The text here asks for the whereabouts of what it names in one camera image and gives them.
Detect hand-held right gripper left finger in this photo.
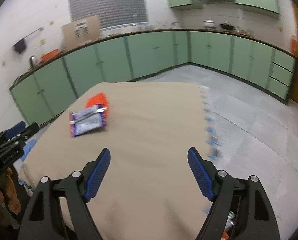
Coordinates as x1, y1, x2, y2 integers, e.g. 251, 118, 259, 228
18, 148, 111, 240

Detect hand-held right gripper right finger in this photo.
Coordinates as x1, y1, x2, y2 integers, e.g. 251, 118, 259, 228
187, 147, 280, 240

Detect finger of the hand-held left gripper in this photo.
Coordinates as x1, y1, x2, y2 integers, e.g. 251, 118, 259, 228
15, 122, 39, 142
3, 121, 26, 140

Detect blue and white snack packet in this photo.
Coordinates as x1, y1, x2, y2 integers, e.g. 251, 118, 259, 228
69, 106, 107, 138

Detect orange and green snack packet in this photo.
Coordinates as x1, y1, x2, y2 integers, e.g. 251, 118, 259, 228
86, 93, 109, 117

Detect person's left hand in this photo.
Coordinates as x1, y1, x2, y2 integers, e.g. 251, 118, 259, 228
0, 167, 22, 215

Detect beige tablecloth with blue trim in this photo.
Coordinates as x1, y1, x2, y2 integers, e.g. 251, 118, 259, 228
19, 81, 224, 240

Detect orange basin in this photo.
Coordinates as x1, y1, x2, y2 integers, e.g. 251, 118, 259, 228
41, 50, 59, 62

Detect black cloth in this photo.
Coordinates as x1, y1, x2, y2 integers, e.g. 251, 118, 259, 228
13, 39, 27, 53

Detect metal towel bar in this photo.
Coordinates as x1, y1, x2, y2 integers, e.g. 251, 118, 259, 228
13, 27, 44, 47

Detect cardboard board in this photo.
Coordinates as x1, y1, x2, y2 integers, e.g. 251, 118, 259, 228
61, 15, 101, 45

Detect green kitchen base cabinets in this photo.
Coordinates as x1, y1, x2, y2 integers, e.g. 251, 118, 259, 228
9, 29, 298, 125

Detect grey window blind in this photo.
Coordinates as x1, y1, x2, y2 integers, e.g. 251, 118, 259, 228
68, 0, 148, 29

